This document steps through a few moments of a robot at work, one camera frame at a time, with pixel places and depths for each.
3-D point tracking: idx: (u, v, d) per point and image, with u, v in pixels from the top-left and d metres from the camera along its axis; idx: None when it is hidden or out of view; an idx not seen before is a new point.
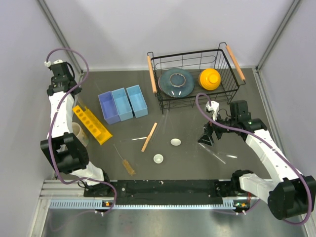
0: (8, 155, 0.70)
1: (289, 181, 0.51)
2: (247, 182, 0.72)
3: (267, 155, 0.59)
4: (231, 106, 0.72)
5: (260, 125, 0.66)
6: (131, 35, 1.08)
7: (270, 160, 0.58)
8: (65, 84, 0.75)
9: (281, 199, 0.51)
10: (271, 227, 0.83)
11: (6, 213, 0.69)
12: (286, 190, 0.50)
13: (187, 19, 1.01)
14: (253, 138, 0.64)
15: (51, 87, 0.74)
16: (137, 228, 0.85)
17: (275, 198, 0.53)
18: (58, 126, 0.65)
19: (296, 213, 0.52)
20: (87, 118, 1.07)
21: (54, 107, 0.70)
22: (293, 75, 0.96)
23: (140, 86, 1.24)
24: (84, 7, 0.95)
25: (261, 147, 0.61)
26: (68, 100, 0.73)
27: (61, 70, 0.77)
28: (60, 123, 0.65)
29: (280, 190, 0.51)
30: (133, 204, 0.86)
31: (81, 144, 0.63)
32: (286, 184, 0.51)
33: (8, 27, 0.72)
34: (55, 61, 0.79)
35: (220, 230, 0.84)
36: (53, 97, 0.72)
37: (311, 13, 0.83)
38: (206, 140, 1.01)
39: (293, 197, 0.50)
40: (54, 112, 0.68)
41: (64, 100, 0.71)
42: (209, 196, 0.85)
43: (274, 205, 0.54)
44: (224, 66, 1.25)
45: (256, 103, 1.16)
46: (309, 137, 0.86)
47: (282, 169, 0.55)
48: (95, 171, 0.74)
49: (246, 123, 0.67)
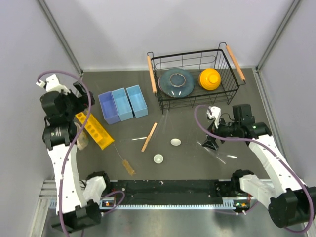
0: (8, 155, 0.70)
1: (292, 192, 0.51)
2: (247, 183, 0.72)
3: (270, 163, 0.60)
4: (234, 109, 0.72)
5: (264, 130, 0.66)
6: (131, 35, 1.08)
7: (274, 169, 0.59)
8: (65, 131, 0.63)
9: (283, 209, 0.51)
10: (271, 226, 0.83)
11: (5, 213, 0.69)
12: (288, 200, 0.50)
13: (187, 19, 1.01)
14: (257, 145, 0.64)
15: (48, 137, 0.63)
16: (137, 229, 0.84)
17: (276, 207, 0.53)
18: (66, 197, 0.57)
19: (296, 221, 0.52)
20: (89, 122, 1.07)
21: (57, 170, 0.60)
22: (293, 75, 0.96)
23: (140, 86, 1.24)
24: (84, 6, 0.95)
25: (265, 154, 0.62)
26: (72, 155, 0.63)
27: (55, 110, 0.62)
28: (69, 193, 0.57)
29: (282, 201, 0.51)
30: (133, 204, 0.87)
31: (94, 206, 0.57)
32: (289, 195, 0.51)
33: (8, 27, 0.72)
34: (46, 98, 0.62)
35: (220, 230, 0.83)
36: (53, 151, 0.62)
37: (311, 13, 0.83)
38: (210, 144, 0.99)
39: (296, 209, 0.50)
40: (59, 178, 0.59)
41: (69, 157, 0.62)
42: (209, 196, 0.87)
43: (274, 212, 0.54)
44: (224, 66, 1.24)
45: (256, 103, 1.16)
46: (309, 137, 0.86)
47: (285, 177, 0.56)
48: (97, 189, 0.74)
49: (250, 127, 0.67)
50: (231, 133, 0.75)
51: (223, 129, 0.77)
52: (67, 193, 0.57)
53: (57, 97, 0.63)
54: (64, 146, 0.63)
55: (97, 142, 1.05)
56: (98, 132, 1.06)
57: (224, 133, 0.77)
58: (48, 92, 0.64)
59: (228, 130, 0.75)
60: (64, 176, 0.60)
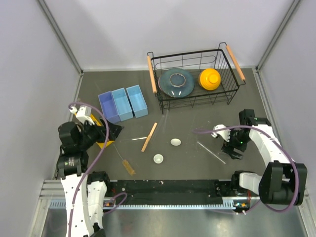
0: (8, 155, 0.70)
1: (279, 164, 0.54)
2: (244, 178, 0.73)
3: (264, 142, 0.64)
4: (240, 115, 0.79)
5: (264, 121, 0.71)
6: (131, 35, 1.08)
7: (266, 147, 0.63)
8: (78, 162, 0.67)
9: (269, 179, 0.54)
10: (271, 226, 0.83)
11: (6, 213, 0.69)
12: (274, 169, 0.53)
13: (187, 19, 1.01)
14: (255, 131, 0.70)
15: (62, 165, 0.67)
16: (137, 229, 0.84)
17: (263, 180, 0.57)
18: (75, 226, 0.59)
19: (281, 199, 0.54)
20: None
21: (69, 198, 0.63)
22: (293, 76, 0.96)
23: (140, 86, 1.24)
24: (84, 6, 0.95)
25: (261, 136, 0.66)
26: (83, 184, 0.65)
27: (70, 139, 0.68)
28: (78, 221, 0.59)
29: (269, 170, 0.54)
30: (133, 204, 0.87)
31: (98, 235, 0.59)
32: (275, 165, 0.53)
33: (7, 27, 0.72)
34: (63, 129, 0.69)
35: (220, 230, 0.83)
36: (65, 181, 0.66)
37: (311, 14, 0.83)
38: (235, 155, 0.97)
39: (280, 178, 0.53)
40: (70, 207, 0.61)
41: (80, 187, 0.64)
42: (209, 196, 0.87)
43: (262, 188, 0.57)
44: (224, 66, 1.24)
45: (256, 103, 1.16)
46: (308, 137, 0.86)
47: (276, 154, 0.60)
48: (100, 199, 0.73)
49: (252, 119, 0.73)
50: (240, 139, 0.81)
51: (234, 138, 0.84)
52: (76, 222, 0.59)
53: (74, 128, 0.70)
54: (76, 177, 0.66)
55: (96, 142, 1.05)
56: None
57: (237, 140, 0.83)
58: (65, 123, 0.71)
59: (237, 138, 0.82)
60: (75, 205, 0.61)
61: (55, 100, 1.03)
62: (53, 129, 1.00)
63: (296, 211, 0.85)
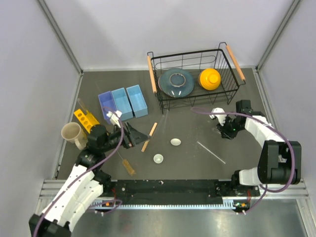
0: (9, 155, 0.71)
1: (274, 141, 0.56)
2: (245, 174, 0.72)
3: (259, 128, 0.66)
4: (236, 104, 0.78)
5: (258, 113, 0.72)
6: (131, 34, 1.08)
7: (261, 132, 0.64)
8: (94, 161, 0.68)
9: (266, 156, 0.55)
10: (270, 225, 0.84)
11: (6, 213, 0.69)
12: (269, 145, 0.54)
13: (187, 19, 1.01)
14: (251, 119, 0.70)
15: (81, 157, 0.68)
16: (137, 228, 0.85)
17: (261, 160, 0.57)
18: (55, 207, 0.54)
19: (279, 178, 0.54)
20: (88, 122, 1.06)
21: (66, 184, 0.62)
22: (293, 76, 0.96)
23: (140, 85, 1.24)
24: (84, 7, 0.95)
25: (256, 124, 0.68)
26: (84, 179, 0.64)
27: (96, 142, 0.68)
28: (60, 204, 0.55)
29: (265, 148, 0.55)
30: (133, 204, 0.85)
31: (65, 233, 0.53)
32: (270, 142, 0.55)
33: (7, 27, 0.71)
34: (95, 131, 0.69)
35: (220, 230, 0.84)
36: (75, 168, 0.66)
37: (311, 13, 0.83)
38: (226, 135, 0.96)
39: (276, 154, 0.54)
40: (63, 190, 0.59)
41: (81, 178, 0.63)
42: (209, 196, 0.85)
43: (261, 170, 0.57)
44: (224, 66, 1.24)
45: (256, 103, 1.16)
46: (309, 136, 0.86)
47: (271, 137, 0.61)
48: (89, 201, 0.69)
49: (248, 111, 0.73)
50: (233, 127, 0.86)
51: (229, 124, 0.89)
52: (59, 204, 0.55)
53: (103, 134, 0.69)
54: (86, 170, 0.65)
55: None
56: None
57: (229, 128, 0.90)
58: (98, 126, 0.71)
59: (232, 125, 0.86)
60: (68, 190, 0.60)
61: (55, 100, 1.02)
62: (53, 129, 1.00)
63: (295, 210, 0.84)
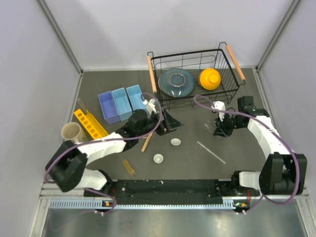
0: (8, 155, 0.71)
1: (279, 155, 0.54)
2: (245, 177, 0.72)
3: (263, 134, 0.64)
4: (238, 101, 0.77)
5: (262, 113, 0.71)
6: (131, 34, 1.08)
7: (265, 138, 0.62)
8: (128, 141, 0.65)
9: (270, 170, 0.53)
10: (270, 225, 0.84)
11: (6, 213, 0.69)
12: (275, 160, 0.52)
13: (187, 19, 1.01)
14: (254, 121, 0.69)
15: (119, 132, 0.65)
16: (137, 229, 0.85)
17: (264, 172, 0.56)
18: (89, 146, 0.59)
19: (282, 190, 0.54)
20: (88, 122, 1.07)
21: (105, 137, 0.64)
22: (293, 76, 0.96)
23: (140, 85, 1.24)
24: (84, 6, 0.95)
25: (260, 129, 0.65)
26: (118, 145, 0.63)
27: (134, 126, 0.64)
28: (93, 146, 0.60)
29: (269, 162, 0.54)
30: (133, 204, 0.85)
31: (80, 175, 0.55)
32: (276, 156, 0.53)
33: (7, 28, 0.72)
34: (137, 114, 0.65)
35: (220, 230, 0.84)
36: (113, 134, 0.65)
37: (311, 13, 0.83)
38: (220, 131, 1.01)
39: (281, 169, 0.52)
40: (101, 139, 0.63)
41: (116, 142, 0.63)
42: (209, 196, 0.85)
43: (263, 181, 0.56)
44: (224, 66, 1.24)
45: (257, 103, 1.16)
46: (309, 136, 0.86)
47: (276, 147, 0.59)
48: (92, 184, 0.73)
49: (251, 111, 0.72)
50: (234, 124, 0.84)
51: (227, 120, 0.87)
52: (93, 146, 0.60)
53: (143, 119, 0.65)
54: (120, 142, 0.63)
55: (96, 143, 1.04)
56: (98, 132, 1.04)
57: (228, 124, 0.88)
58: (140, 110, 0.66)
59: (233, 122, 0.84)
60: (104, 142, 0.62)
61: (55, 99, 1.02)
62: (53, 129, 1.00)
63: (296, 210, 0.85)
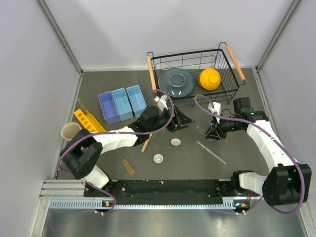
0: (8, 156, 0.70)
1: (284, 167, 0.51)
2: (246, 179, 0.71)
3: (265, 143, 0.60)
4: (235, 103, 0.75)
5: (261, 117, 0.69)
6: (131, 34, 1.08)
7: (267, 147, 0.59)
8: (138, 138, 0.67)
9: (274, 182, 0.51)
10: (269, 225, 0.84)
11: (6, 213, 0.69)
12: (279, 174, 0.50)
13: (187, 19, 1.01)
14: (253, 127, 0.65)
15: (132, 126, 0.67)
16: (137, 229, 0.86)
17: (267, 183, 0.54)
18: (104, 137, 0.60)
19: (287, 200, 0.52)
20: (88, 122, 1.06)
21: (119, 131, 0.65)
22: (293, 76, 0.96)
23: (140, 85, 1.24)
24: (84, 6, 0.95)
25: (261, 136, 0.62)
26: (130, 139, 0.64)
27: (144, 122, 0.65)
28: (107, 138, 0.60)
29: (274, 174, 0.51)
30: (133, 204, 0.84)
31: (93, 165, 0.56)
32: (280, 169, 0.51)
33: (7, 28, 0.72)
34: (148, 111, 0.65)
35: (220, 230, 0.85)
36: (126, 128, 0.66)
37: (311, 14, 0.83)
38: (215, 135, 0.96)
39: (286, 181, 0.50)
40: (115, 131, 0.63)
41: (129, 136, 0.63)
42: (209, 196, 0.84)
43: (267, 192, 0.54)
44: (224, 66, 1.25)
45: (256, 103, 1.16)
46: (308, 136, 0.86)
47: (279, 157, 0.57)
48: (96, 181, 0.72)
49: (249, 115, 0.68)
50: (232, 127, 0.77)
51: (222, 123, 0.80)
52: (107, 137, 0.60)
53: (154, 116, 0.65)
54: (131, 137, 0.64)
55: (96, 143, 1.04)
56: None
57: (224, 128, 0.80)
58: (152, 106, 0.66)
59: (230, 124, 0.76)
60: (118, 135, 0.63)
61: (55, 100, 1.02)
62: (53, 129, 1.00)
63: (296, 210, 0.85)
